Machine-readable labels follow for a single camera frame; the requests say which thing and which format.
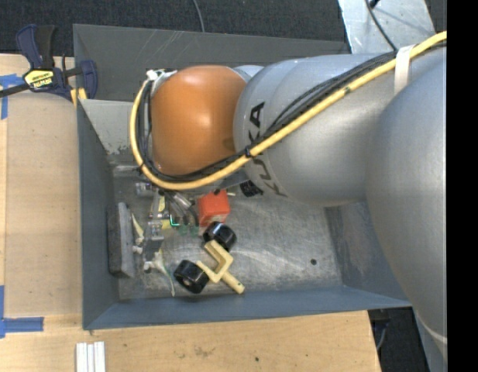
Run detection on cream toy axle black wheels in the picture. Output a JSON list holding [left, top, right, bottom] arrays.
[[173, 221, 246, 295]]

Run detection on orange box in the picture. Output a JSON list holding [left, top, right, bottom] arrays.
[[196, 190, 232, 229]]

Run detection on dark grey flat block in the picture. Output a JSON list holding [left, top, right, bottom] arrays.
[[106, 201, 138, 279]]

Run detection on pale wood flat board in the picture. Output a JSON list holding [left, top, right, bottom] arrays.
[[4, 91, 84, 319]]

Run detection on grey metal bin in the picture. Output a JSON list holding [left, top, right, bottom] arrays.
[[72, 23, 414, 331]]

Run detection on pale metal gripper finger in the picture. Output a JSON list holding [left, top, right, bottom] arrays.
[[143, 221, 165, 264], [134, 181, 155, 198]]

